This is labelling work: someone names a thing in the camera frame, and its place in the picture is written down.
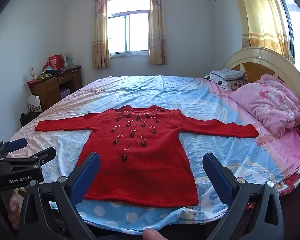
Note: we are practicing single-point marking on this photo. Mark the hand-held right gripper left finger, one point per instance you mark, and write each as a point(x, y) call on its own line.
point(86, 180)

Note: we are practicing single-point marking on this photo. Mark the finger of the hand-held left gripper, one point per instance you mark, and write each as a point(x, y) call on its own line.
point(43, 155)
point(16, 143)

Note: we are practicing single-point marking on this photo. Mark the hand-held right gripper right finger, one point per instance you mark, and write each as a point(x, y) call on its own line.
point(217, 180)

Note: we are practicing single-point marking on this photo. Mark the red embroidered sweater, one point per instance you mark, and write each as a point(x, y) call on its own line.
point(145, 170)

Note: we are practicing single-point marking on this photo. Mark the person's left hand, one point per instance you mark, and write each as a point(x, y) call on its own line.
point(13, 205)

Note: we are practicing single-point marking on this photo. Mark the person's right hand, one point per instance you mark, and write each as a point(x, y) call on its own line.
point(152, 235)

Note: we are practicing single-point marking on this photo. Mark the black bag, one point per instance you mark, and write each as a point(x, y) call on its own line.
point(28, 117)

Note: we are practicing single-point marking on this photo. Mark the white paper bag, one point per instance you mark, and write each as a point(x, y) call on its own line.
point(35, 105)

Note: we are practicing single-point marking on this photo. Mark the brown wooden desk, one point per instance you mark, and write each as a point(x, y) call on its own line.
point(43, 92)

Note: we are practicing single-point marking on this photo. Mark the purple box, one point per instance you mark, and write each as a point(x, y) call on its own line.
point(65, 93)

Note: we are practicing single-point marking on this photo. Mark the red patterned mattress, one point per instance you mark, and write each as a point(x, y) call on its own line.
point(290, 181)

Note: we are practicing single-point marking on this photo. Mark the green cloth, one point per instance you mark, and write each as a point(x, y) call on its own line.
point(42, 75)

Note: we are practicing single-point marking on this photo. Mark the pink and blue bed sheet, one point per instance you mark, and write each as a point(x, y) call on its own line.
point(190, 97)

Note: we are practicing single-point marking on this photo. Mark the pink floral quilt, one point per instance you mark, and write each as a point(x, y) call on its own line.
point(265, 102)

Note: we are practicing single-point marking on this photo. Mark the red gift bag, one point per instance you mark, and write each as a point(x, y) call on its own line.
point(55, 61)

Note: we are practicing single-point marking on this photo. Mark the cartoon print pillow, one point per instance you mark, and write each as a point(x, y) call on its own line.
point(227, 83)

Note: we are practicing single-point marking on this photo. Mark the pale green bag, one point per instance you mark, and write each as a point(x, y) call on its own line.
point(68, 61)

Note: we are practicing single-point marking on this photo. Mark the grey patterned pillow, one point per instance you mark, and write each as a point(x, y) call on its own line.
point(231, 73)

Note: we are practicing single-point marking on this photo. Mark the cream wooden headboard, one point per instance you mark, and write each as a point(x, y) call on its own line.
point(265, 57)

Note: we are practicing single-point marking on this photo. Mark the sliding glass window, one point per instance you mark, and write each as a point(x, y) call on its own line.
point(137, 30)

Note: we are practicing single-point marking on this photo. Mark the yellow patterned curtain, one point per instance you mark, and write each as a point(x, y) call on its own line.
point(260, 17)

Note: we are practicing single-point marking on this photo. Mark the large side window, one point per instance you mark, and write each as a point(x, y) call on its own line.
point(297, 30)

